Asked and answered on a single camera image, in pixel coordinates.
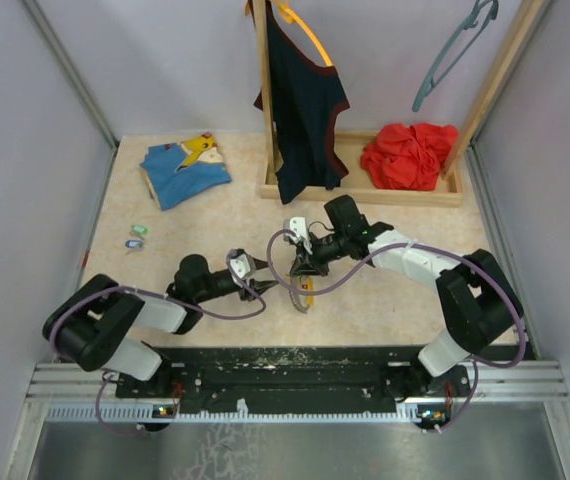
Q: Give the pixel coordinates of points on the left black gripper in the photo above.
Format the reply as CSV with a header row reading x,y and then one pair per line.
x,y
258,287

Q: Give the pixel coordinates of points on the green key tag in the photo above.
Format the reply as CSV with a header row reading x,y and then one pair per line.
x,y
139,230

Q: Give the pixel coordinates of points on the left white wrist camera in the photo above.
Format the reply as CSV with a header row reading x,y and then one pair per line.
x,y
240,263

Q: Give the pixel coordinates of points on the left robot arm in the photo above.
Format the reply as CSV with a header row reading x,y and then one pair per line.
x,y
91,327

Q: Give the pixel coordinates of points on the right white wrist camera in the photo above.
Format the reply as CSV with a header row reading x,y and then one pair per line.
x,y
297,233

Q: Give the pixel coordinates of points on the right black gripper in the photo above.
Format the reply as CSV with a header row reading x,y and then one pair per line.
x,y
301,264

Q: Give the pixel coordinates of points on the red crumpled cloth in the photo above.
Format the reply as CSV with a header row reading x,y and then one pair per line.
x,y
408,157

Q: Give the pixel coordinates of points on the blue key tag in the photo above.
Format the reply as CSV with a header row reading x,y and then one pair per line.
x,y
134,244

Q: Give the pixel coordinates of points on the orange clothes hanger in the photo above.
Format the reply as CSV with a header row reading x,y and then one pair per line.
x,y
304,36

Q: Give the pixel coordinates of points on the teal clothes hanger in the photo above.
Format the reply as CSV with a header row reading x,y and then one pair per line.
x,y
481,15

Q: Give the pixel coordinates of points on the dark navy tank top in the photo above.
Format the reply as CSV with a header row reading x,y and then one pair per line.
x,y
306,101

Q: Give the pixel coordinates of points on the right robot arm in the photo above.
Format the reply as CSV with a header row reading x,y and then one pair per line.
x,y
477,301

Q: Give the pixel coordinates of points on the blue pikachu shirt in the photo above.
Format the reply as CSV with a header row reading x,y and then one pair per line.
x,y
176,172

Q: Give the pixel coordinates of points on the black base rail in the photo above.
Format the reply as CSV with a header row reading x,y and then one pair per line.
x,y
296,380

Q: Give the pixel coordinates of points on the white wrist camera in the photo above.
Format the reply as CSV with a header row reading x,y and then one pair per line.
x,y
240,263
297,233

